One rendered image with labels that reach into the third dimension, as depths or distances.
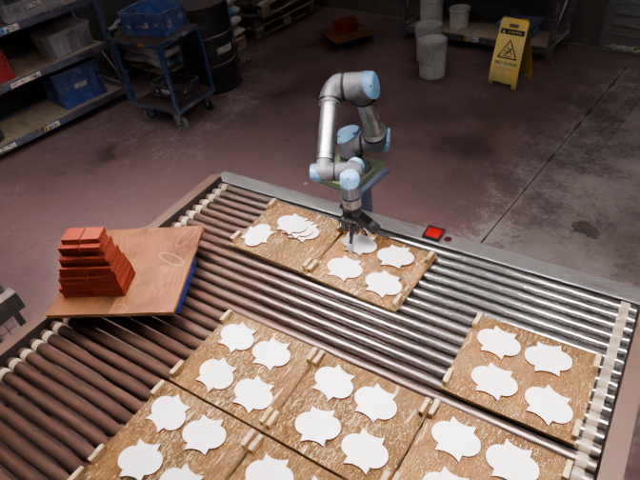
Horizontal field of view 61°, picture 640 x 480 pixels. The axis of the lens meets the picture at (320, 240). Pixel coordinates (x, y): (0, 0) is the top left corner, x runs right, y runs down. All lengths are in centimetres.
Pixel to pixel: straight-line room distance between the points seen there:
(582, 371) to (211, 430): 119
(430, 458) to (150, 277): 124
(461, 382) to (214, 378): 82
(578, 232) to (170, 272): 271
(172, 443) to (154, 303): 54
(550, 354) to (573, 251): 190
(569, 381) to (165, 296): 143
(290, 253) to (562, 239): 211
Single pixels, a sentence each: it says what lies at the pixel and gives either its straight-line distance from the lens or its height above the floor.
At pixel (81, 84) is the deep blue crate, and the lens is 636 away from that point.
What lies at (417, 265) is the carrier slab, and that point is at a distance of 221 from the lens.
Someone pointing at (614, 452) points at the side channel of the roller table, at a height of 95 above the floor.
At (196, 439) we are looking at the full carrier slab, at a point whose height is 95.
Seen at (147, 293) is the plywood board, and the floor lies 104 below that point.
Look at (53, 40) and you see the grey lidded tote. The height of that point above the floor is 82.
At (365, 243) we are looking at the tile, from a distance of 231.
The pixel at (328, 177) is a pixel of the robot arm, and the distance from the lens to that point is 221.
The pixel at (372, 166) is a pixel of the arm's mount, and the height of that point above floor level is 91.
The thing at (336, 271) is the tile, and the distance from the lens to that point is 219.
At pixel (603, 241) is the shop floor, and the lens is 394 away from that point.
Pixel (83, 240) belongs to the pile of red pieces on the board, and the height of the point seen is 131.
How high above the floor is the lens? 246
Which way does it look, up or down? 40 degrees down
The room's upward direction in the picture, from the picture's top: 8 degrees counter-clockwise
